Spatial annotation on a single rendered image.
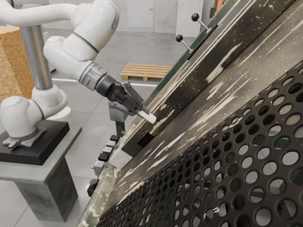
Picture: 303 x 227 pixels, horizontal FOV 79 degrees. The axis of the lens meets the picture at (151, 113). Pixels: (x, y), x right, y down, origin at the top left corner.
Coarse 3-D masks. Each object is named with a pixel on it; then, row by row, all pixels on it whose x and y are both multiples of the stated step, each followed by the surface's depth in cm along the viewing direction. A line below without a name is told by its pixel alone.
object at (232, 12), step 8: (240, 0) 75; (248, 0) 74; (232, 8) 78; (240, 8) 76; (224, 16) 83; (232, 16) 78; (224, 24) 80; (216, 32) 83; (208, 40) 85; (200, 48) 88; (192, 56) 90; (184, 64) 94; (192, 64) 93; (184, 72) 96; (176, 80) 99; (168, 88) 103; (160, 96) 106; (152, 104) 110; (136, 120) 122
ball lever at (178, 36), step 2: (176, 36) 93; (178, 36) 93; (180, 36) 93; (182, 36) 93; (176, 38) 93; (178, 38) 93; (180, 38) 93; (182, 38) 93; (176, 40) 94; (178, 40) 93; (180, 40) 93; (182, 40) 93; (182, 42) 93; (184, 42) 93; (184, 44) 93; (186, 44) 93; (186, 46) 92; (188, 46) 92; (188, 48) 92; (190, 50) 92; (192, 50) 90; (190, 52) 91
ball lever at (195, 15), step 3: (192, 15) 87; (195, 15) 86; (198, 15) 86; (192, 18) 87; (195, 18) 87; (198, 18) 87; (195, 21) 88; (198, 21) 87; (201, 21) 87; (201, 24) 87; (204, 24) 86; (207, 27) 85; (210, 27) 84; (207, 30) 85; (210, 30) 84; (207, 33) 85
